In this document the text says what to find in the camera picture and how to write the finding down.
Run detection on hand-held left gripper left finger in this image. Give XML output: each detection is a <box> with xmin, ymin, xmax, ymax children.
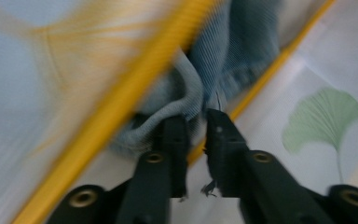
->
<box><xmin>115</xmin><ymin>115</ymin><xmax>190</xmax><ymax>224</ymax></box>

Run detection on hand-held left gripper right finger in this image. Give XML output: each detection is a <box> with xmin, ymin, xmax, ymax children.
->
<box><xmin>203</xmin><ymin>107</ymin><xmax>337</xmax><ymax>224</ymax></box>

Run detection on light blue denim shorts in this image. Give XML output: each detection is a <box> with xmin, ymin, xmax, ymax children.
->
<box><xmin>110</xmin><ymin>0</ymin><xmax>284</xmax><ymax>158</ymax></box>

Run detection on leaf print mesh laundry bag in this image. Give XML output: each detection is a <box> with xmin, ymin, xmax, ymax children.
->
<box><xmin>0</xmin><ymin>0</ymin><xmax>358</xmax><ymax>224</ymax></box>

